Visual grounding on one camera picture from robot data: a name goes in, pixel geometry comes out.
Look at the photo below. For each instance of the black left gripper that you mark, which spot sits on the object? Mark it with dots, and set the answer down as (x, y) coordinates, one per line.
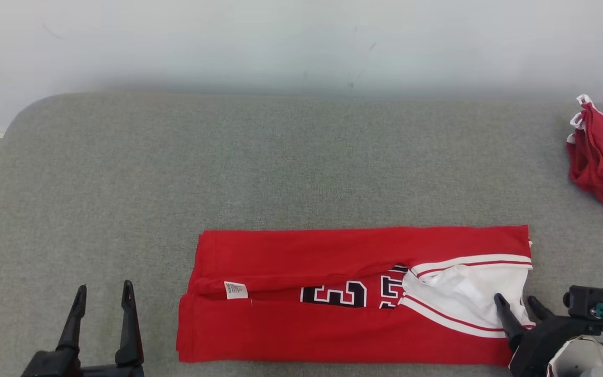
(55, 366)

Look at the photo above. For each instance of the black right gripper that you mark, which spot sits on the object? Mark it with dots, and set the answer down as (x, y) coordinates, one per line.
(534, 348)

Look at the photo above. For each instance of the red jersey shirt white sleeves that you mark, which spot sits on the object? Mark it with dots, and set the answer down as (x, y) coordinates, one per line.
(306, 330)

